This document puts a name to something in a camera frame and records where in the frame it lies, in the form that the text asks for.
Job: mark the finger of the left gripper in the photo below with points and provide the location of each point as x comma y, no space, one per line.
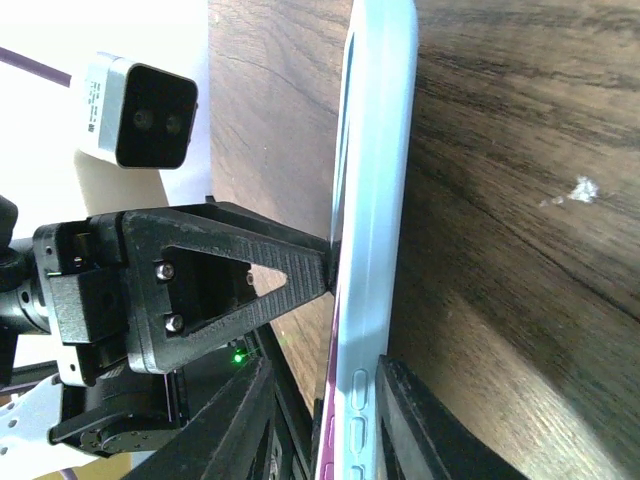
199,276

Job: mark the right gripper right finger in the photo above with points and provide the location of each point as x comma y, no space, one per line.
419,438

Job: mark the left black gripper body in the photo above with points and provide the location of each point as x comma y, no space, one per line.
82,268

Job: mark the black phone pink edge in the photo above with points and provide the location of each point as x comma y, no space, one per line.
324,465

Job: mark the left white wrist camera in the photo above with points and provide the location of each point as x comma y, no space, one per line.
134,115

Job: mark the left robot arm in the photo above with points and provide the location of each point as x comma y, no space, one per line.
54,426

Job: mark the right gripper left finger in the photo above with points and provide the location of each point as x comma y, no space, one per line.
229,438

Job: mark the light blue phone case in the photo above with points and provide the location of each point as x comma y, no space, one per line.
376,101

